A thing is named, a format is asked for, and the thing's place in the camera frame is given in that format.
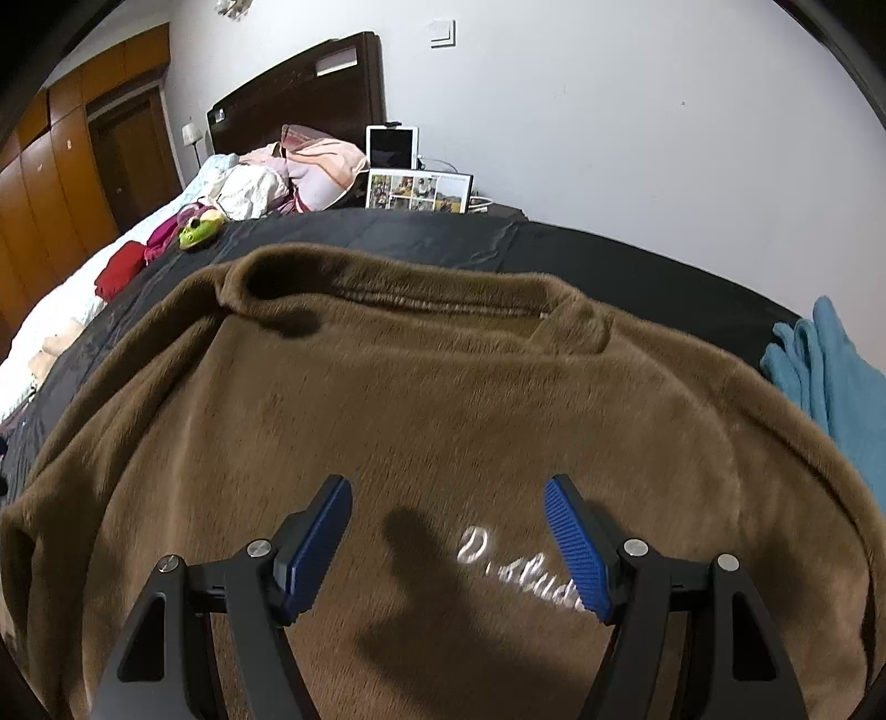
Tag magenta folded clothes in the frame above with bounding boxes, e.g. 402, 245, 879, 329
144, 208, 191, 265

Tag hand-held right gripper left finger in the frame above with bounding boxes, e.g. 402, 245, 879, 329
90, 474, 354, 720

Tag pink striped pillow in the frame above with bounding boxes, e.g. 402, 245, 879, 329
280, 125, 371, 212

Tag white tablet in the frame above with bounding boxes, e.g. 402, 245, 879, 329
365, 125, 421, 171

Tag cream knit sweater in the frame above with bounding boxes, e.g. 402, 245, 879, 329
28, 315, 80, 378

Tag light blue fleece garment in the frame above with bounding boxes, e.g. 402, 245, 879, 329
760, 296, 886, 513

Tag green plush toy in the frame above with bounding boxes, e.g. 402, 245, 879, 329
178, 208, 228, 251

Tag photo collage frame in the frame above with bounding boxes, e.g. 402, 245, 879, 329
364, 168, 475, 214

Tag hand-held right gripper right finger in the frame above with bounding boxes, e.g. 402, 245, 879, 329
543, 474, 811, 720

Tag wooden wardrobe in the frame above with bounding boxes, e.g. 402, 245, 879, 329
0, 20, 174, 361

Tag brown wooden door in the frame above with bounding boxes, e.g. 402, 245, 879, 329
86, 93, 182, 233

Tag red folded garment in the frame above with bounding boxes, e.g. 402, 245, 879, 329
95, 241, 148, 302

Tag dark wooden bed headboard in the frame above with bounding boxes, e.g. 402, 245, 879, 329
208, 31, 387, 157

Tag white crumpled clothing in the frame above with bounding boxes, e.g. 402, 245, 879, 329
208, 148, 292, 221

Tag white quilt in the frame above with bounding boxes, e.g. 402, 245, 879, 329
0, 156, 229, 423

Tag brown fleece sweater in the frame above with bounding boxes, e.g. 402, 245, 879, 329
0, 244, 886, 720

